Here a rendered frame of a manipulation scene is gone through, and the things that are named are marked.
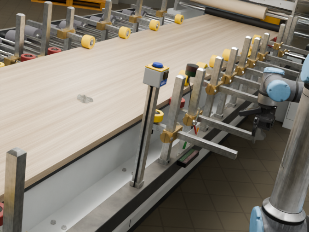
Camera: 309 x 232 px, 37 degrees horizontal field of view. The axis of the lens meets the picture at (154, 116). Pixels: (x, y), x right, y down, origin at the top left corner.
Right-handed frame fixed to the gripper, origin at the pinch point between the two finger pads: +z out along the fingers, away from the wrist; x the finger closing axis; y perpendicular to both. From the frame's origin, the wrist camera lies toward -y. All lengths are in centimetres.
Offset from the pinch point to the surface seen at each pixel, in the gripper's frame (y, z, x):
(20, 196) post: -28, -20, -129
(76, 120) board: -61, -9, -59
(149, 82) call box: -31, -35, -59
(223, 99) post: -31, -1, 44
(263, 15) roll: -67, -23, 250
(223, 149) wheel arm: -5.9, -3.0, -26.6
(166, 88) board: -53, -9, 11
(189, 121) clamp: -30.3, -2.9, -8.7
